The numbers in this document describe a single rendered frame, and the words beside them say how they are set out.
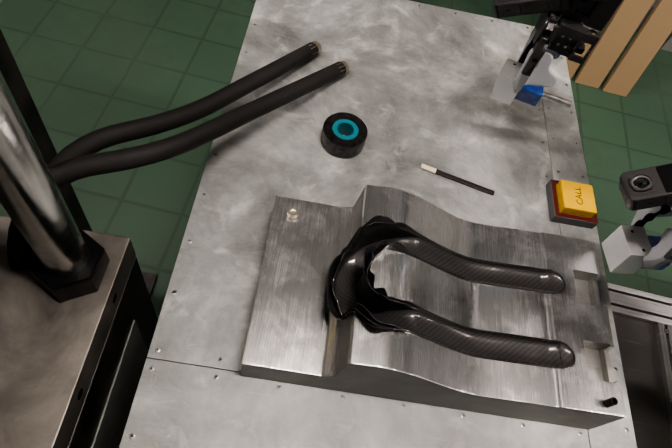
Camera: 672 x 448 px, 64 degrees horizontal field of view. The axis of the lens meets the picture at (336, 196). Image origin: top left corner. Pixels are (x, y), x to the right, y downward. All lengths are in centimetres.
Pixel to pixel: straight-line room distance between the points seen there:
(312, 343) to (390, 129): 46
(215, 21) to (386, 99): 145
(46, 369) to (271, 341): 30
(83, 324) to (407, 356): 45
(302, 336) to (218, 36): 177
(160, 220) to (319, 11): 90
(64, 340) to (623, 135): 224
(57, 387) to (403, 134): 69
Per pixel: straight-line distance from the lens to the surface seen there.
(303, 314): 76
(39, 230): 73
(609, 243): 91
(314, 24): 121
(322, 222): 82
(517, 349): 80
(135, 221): 183
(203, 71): 222
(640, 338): 180
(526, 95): 101
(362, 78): 111
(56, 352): 85
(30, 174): 65
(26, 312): 88
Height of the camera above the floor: 157
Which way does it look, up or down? 56 degrees down
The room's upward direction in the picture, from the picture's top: 16 degrees clockwise
